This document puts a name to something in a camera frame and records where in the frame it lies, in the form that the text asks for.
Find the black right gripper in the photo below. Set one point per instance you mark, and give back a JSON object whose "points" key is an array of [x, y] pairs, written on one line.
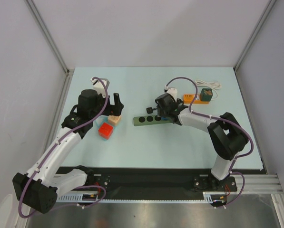
{"points": [[160, 111]]}

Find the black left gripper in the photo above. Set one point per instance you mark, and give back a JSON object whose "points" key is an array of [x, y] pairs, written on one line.
{"points": [[115, 109]]}

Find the beige cube socket adapter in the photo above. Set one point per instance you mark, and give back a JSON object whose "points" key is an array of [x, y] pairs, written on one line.
{"points": [[114, 120]]}

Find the teal triangular power strip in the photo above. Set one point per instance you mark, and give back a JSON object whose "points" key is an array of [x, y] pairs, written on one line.
{"points": [[99, 122]]}

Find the red cube socket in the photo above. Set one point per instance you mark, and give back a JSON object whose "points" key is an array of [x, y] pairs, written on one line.
{"points": [[105, 131]]}

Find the dark green cube socket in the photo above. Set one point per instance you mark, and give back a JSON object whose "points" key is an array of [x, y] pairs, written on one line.
{"points": [[206, 95]]}

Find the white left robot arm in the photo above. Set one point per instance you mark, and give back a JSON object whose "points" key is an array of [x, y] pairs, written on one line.
{"points": [[37, 190]]}

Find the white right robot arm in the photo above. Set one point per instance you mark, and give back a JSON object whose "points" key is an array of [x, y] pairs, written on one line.
{"points": [[227, 136]]}

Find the orange power strip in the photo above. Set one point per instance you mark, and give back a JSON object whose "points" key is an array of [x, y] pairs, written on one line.
{"points": [[188, 98]]}

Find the green power strip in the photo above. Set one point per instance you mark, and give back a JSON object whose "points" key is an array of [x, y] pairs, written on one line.
{"points": [[149, 120]]}

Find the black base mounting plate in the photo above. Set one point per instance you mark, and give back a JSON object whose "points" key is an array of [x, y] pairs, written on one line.
{"points": [[159, 184]]}

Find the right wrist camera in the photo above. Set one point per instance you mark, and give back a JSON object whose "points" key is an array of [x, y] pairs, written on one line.
{"points": [[172, 91]]}

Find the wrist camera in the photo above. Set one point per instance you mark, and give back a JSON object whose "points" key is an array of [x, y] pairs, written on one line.
{"points": [[172, 91], [99, 88]]}

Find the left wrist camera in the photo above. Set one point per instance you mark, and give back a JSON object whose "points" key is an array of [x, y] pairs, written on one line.
{"points": [[99, 88]]}

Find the aluminium frame rail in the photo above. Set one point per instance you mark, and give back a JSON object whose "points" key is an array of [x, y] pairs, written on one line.
{"points": [[46, 105]]}

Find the white slotted cable duct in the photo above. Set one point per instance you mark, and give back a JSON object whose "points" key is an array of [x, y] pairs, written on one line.
{"points": [[88, 198]]}

